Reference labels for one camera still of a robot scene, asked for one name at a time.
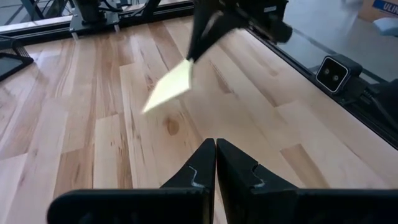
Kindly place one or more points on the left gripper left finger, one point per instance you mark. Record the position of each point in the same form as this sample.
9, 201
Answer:
196, 174

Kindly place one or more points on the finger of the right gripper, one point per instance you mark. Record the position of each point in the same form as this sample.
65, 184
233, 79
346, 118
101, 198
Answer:
199, 21
224, 31

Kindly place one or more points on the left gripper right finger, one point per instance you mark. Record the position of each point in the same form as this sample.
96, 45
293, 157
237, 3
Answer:
245, 186

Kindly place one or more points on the yellow sticky note pad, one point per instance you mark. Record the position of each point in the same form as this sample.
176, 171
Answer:
174, 84

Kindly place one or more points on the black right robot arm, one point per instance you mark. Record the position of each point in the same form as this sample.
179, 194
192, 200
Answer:
90, 12

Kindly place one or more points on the black mesh desk organizer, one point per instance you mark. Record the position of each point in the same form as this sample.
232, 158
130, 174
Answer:
12, 63

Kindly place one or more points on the cardboard box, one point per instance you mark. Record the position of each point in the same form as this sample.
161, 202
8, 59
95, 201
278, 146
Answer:
376, 11

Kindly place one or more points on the light blue object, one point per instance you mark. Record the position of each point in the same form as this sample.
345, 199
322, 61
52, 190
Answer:
387, 26

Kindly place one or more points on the black metal stand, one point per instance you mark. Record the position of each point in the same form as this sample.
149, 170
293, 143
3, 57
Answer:
34, 7

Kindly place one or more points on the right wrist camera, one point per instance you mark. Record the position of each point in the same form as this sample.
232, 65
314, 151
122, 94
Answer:
267, 11

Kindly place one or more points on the table-level camera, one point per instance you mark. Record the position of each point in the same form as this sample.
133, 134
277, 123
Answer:
334, 74

